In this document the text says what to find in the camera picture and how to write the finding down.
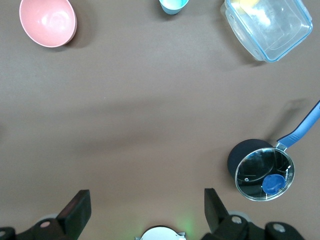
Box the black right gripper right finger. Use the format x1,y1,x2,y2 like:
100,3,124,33
199,187,309,240

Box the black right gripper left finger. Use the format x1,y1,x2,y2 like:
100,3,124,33
0,189,92,240

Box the glass lid blue knob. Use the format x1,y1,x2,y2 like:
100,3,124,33
234,147,296,202

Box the brown table cover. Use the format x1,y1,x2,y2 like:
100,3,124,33
0,0,320,240

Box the clear plastic food container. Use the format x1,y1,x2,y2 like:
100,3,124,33
220,0,314,64

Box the pink bowl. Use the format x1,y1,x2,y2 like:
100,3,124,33
19,0,78,48

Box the blue plastic cup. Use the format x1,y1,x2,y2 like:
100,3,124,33
159,0,190,16

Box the yellow round food piece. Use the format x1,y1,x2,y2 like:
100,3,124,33
232,0,271,25

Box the black pot blue handle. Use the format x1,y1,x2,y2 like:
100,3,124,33
226,99,320,202

